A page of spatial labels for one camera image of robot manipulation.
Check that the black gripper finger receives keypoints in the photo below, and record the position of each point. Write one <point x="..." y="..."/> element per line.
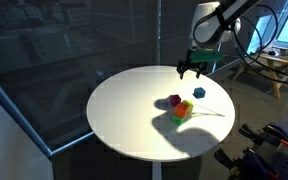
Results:
<point x="198" y="72"/>
<point x="181" y="73"/>

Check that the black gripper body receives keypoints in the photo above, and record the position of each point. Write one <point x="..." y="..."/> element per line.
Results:
<point x="188" y="64"/>

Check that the pink block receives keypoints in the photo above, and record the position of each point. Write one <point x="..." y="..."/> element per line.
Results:
<point x="174" y="100"/>

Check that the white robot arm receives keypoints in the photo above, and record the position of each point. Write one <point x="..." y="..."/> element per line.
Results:
<point x="212" y="24"/>

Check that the blue block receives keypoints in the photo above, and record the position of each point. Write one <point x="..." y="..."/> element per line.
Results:
<point x="199" y="92"/>

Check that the yellow-green block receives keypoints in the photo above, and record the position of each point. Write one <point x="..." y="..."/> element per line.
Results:
<point x="189" y="104"/>

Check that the orange block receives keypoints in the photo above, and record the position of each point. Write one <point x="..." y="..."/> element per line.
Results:
<point x="181" y="110"/>

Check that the green block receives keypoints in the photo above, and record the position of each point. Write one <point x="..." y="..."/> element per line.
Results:
<point x="179" y="120"/>

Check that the round white table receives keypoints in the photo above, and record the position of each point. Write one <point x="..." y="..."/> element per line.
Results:
<point x="130" y="112"/>

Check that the wooden chair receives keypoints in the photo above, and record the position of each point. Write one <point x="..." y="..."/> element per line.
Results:
<point x="275" y="62"/>

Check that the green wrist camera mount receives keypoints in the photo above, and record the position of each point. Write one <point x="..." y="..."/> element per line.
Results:
<point x="205" y="56"/>

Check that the orange-handled black clamp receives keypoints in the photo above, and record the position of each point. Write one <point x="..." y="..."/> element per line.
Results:
<point x="270" y="129"/>

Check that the purple-handled clamp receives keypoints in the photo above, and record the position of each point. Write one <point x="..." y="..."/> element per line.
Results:
<point x="250" y="167"/>

